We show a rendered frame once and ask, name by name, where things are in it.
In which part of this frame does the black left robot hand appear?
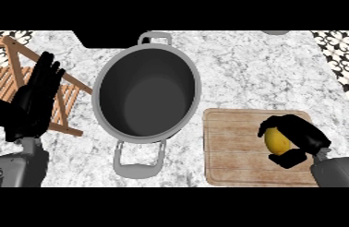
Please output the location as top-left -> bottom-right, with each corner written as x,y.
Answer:
0,51 -> 67,143

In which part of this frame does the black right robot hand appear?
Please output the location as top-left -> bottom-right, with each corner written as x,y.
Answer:
257,113 -> 333,170

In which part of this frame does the yellow lemon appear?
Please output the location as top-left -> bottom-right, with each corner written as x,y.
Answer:
264,126 -> 292,156

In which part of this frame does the wooden cutting board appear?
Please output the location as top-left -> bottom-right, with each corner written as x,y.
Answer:
202,107 -> 322,187

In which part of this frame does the large grey pot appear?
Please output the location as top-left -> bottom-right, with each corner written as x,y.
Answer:
91,30 -> 203,180

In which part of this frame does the wooden slatted rack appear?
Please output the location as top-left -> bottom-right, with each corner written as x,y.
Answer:
0,35 -> 95,137

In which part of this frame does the black flat appliance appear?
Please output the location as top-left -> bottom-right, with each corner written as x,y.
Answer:
73,30 -> 149,49

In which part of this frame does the grey round object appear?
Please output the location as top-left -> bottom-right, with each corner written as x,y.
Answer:
261,30 -> 292,36

